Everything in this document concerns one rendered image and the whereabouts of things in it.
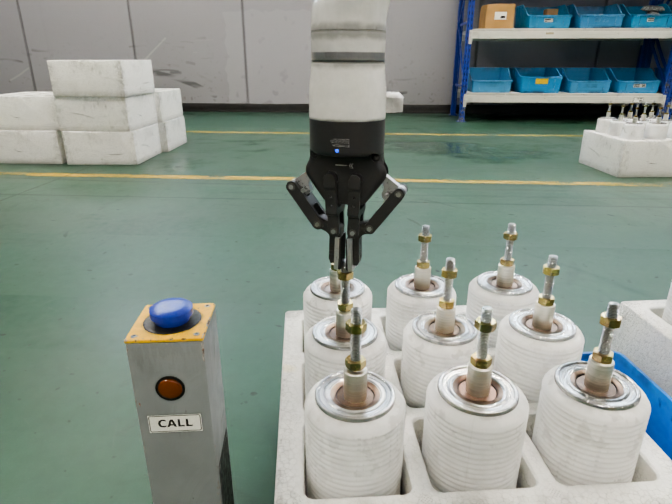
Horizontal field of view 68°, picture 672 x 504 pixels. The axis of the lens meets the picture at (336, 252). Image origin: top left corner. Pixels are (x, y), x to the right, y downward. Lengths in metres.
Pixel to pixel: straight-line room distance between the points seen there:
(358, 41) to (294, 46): 5.19
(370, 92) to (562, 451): 0.38
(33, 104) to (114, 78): 0.50
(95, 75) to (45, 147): 0.51
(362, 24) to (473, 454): 0.39
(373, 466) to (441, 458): 0.07
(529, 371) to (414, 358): 0.13
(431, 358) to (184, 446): 0.27
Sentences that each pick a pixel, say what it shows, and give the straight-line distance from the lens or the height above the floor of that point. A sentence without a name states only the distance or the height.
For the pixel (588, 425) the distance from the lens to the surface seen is 0.53.
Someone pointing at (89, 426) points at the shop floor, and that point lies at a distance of 0.93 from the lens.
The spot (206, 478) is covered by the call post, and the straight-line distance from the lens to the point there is 0.57.
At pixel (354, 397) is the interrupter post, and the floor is 0.26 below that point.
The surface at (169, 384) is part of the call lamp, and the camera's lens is 0.50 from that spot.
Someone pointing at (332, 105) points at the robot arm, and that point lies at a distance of 0.48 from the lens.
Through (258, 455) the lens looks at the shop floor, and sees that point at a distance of 0.81.
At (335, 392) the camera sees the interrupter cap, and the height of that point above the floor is 0.25.
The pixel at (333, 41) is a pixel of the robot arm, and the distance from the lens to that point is 0.48.
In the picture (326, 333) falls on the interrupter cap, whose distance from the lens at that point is 0.58.
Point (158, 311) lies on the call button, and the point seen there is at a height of 0.33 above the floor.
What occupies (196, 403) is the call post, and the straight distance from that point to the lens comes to 0.51.
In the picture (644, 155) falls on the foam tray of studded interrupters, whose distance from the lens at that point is 2.89.
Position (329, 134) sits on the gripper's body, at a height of 0.48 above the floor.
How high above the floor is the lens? 0.55
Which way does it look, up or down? 21 degrees down
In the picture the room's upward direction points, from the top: straight up
